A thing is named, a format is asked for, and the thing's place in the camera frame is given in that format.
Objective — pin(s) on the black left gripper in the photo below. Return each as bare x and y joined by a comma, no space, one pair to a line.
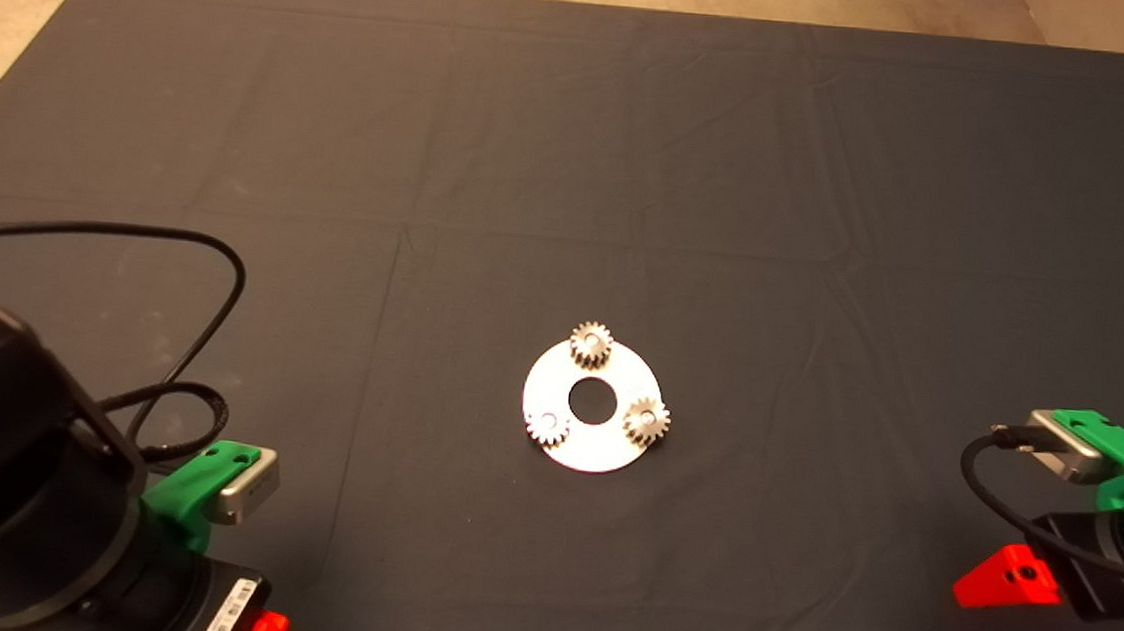
218,609

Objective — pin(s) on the small steel planetary gear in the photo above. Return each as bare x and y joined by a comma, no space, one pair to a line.
546,428
646,420
592,343

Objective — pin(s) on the round metal carrier plate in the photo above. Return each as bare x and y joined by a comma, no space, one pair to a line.
592,448

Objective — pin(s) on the dark grey table cloth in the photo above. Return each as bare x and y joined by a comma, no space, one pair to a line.
634,161

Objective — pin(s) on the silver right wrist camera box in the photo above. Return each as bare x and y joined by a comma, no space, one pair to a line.
1063,450

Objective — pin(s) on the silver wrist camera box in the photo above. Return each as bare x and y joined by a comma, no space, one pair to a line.
1063,450
252,492

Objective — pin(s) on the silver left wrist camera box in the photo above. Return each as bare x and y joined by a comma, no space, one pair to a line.
252,492

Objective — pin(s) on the green left camera mount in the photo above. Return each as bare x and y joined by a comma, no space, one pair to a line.
187,497

